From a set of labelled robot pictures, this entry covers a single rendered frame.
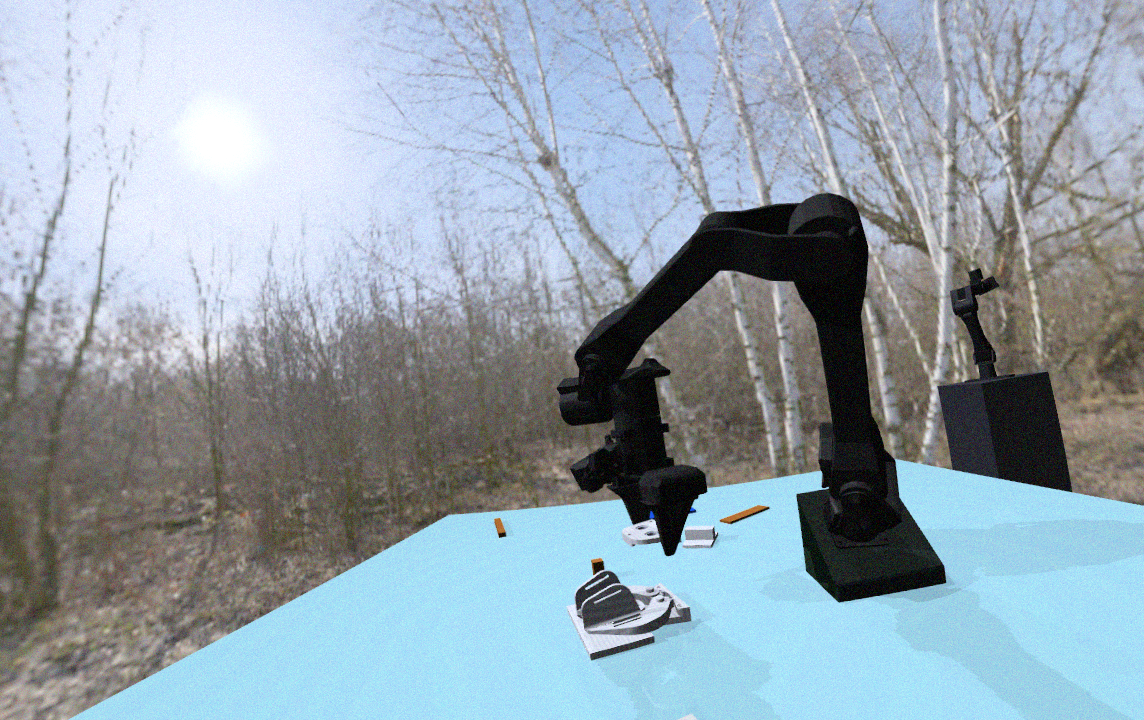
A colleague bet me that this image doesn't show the blue flat plate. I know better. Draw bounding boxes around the blue flat plate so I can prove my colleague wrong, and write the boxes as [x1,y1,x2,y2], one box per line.
[649,507,696,520]

